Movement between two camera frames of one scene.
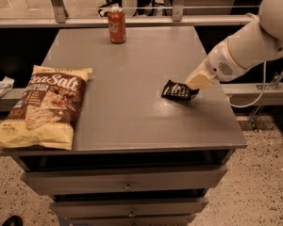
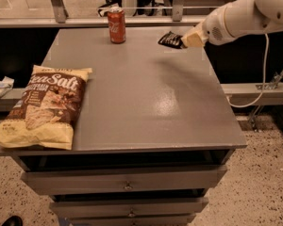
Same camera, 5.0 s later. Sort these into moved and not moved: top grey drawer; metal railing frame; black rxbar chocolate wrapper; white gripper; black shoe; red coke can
Moved: white gripper; black rxbar chocolate wrapper
Not moved: top grey drawer; red coke can; black shoe; metal railing frame
